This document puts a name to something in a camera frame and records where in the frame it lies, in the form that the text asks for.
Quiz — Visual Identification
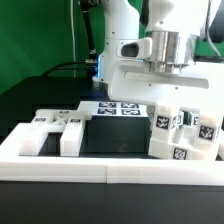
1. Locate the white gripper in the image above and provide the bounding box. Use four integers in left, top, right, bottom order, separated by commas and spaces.
108, 60, 224, 115

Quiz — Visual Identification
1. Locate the white chair seat part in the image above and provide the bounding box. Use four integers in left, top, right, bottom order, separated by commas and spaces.
148, 125, 218, 161

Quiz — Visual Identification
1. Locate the white chair back part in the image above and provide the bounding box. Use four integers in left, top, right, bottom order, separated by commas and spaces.
19, 109, 92, 157

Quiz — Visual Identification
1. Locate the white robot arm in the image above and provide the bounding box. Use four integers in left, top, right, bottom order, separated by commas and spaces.
81, 0, 224, 114

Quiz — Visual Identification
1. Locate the white tagged cube right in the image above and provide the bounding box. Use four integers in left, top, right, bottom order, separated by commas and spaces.
187, 111, 199, 127

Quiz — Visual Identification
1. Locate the white tagged cube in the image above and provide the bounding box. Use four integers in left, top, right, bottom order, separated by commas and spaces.
187, 111, 199, 127
177, 110, 184, 129

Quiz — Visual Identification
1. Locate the white tagged cube left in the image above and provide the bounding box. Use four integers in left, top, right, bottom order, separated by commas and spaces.
177, 110, 184, 129

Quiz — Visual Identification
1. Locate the white sheet with tags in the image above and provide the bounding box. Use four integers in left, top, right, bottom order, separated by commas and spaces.
78, 101, 147, 117

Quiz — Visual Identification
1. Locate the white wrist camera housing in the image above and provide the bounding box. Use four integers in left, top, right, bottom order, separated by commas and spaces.
117, 37, 153, 60

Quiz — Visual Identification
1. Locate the black cable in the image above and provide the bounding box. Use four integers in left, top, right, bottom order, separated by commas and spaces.
40, 0, 101, 78

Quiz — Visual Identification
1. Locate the white cable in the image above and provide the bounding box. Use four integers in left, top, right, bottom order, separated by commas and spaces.
69, 0, 78, 78

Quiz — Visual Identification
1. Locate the white U-shaped obstacle frame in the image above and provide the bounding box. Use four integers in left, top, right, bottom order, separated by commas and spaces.
0, 123, 224, 186

